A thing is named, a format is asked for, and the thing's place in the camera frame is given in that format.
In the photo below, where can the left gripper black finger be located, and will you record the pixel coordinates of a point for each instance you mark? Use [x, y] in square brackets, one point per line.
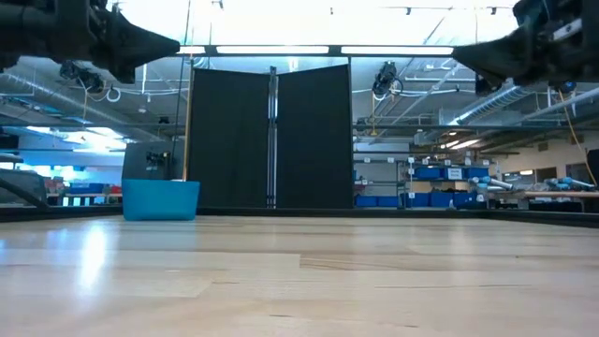
[125, 71]
[131, 44]

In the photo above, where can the black aluminium table frame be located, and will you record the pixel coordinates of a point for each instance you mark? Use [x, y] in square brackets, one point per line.
[47, 211]

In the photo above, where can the silver spiral air duct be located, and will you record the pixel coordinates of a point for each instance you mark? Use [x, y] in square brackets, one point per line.
[501, 102]

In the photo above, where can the black overhead crossbeam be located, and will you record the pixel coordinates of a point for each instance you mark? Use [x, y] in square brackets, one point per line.
[335, 50]

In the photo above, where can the blue plastic bin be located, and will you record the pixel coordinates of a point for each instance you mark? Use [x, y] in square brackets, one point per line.
[159, 201]

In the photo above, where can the blue-jointed robot arm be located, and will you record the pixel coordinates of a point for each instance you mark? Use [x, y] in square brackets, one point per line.
[491, 183]
[568, 182]

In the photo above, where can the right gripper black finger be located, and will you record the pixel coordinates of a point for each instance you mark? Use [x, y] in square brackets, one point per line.
[505, 56]
[486, 85]

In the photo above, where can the black folding partition screen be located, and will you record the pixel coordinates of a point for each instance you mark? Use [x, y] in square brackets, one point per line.
[229, 140]

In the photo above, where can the metal shelf with blue bins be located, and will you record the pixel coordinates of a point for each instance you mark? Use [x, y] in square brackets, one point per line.
[430, 174]

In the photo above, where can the distant table with bins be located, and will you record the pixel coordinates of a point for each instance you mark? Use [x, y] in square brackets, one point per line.
[84, 195]

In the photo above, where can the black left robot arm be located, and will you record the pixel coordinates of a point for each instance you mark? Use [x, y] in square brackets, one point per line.
[28, 28]

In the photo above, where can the distant workbench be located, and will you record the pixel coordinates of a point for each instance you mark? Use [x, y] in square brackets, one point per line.
[561, 194]

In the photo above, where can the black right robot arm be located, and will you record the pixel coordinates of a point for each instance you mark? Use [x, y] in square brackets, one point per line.
[593, 47]

